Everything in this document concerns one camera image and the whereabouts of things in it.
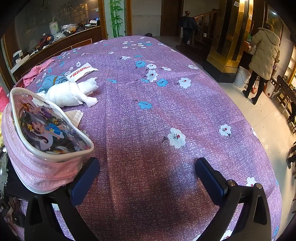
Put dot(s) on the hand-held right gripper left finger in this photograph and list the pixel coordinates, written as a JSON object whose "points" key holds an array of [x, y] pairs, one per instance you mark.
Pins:
{"points": [[82, 185]]}

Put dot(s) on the wooden stair railing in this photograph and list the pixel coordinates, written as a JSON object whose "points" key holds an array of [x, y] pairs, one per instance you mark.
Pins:
{"points": [[207, 25]]}

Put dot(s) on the wooden door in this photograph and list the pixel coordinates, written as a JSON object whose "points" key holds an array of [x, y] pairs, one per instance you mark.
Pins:
{"points": [[172, 17]]}

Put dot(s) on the pink cartoon print pouch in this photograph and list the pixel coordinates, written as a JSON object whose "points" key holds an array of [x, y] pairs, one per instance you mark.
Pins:
{"points": [[34, 162]]}

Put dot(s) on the white rolled towel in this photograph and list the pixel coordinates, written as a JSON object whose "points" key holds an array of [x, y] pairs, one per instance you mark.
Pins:
{"points": [[67, 92]]}

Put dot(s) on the golden pillar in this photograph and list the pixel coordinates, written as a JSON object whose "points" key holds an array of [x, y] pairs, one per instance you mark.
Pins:
{"points": [[225, 39]]}

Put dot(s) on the purple floral bedsheet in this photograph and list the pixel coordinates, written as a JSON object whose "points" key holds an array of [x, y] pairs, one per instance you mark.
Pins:
{"points": [[150, 129]]}

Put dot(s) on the wooden counter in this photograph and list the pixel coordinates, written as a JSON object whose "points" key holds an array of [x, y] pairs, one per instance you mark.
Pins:
{"points": [[57, 44]]}

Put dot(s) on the beige folded cloth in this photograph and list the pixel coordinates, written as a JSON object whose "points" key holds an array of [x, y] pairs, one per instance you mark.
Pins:
{"points": [[75, 117]]}

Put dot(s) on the white packet with red print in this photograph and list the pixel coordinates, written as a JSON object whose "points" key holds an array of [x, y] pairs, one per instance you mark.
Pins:
{"points": [[81, 70]]}

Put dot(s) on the pink cloth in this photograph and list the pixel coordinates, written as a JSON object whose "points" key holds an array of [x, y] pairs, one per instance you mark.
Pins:
{"points": [[34, 73]]}

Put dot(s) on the dark coat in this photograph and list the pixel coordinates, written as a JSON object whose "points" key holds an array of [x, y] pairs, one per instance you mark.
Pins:
{"points": [[189, 26]]}

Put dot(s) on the wooden bench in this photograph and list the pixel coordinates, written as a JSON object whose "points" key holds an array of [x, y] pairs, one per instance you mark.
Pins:
{"points": [[285, 95]]}

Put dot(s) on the white plastic jug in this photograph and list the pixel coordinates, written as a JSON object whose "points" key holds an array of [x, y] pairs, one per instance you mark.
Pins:
{"points": [[54, 27]]}

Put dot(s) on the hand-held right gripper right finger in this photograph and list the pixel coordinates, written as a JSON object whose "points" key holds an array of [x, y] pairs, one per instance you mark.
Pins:
{"points": [[211, 183]]}

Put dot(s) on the blue rolled towel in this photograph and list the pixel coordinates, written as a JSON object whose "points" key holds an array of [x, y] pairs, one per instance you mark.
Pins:
{"points": [[52, 81]]}

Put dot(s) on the bamboo wall poster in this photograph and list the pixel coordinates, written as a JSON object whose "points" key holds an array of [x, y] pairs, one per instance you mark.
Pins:
{"points": [[115, 18]]}

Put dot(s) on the white plastic bucket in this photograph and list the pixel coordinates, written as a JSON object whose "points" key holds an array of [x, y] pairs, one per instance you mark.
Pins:
{"points": [[241, 77]]}

